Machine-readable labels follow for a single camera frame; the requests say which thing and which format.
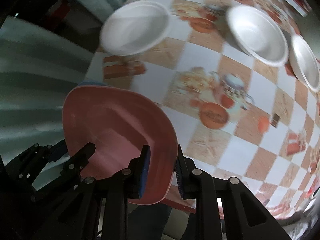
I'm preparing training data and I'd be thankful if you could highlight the pink square plate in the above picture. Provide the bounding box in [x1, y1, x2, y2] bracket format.
[62, 85, 178, 205]

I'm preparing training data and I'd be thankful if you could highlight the blue square plate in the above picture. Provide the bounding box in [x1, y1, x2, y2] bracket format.
[77, 80, 109, 87]

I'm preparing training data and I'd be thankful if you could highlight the pale green curtain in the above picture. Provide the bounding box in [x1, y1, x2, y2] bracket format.
[1, 0, 126, 163]

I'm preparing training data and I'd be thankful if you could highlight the white foam bowl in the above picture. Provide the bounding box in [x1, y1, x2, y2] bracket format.
[100, 0, 172, 56]
[226, 5, 289, 67]
[289, 34, 319, 93]

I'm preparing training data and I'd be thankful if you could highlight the patterned checkered tablecloth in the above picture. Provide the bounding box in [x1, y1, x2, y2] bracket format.
[86, 0, 319, 218]

